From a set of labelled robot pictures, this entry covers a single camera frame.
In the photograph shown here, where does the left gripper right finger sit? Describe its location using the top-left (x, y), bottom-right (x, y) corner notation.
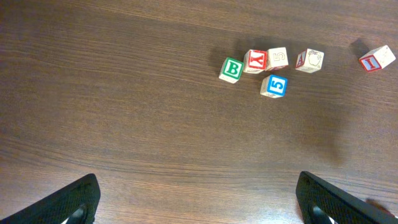
top-left (295, 171), bottom-right (397, 224)

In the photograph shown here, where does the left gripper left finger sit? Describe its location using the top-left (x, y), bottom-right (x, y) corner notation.
top-left (1, 174), bottom-right (101, 224)

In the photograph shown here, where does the blue 5 number block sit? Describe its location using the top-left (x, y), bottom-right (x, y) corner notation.
top-left (260, 75), bottom-right (288, 98)

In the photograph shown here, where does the plain wooden apple block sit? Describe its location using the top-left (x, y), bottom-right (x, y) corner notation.
top-left (295, 49), bottom-right (324, 73)

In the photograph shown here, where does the wooden block with red side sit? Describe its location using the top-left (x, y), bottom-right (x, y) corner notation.
top-left (265, 47), bottom-right (289, 71)

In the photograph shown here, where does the red Y letter block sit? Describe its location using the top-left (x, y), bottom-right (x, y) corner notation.
top-left (243, 49), bottom-right (267, 74)

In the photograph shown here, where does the green B letter block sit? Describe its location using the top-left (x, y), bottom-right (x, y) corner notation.
top-left (219, 57), bottom-right (244, 83)

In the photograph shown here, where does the wooden block red I side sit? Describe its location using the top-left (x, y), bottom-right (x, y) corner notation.
top-left (359, 45), bottom-right (396, 72)

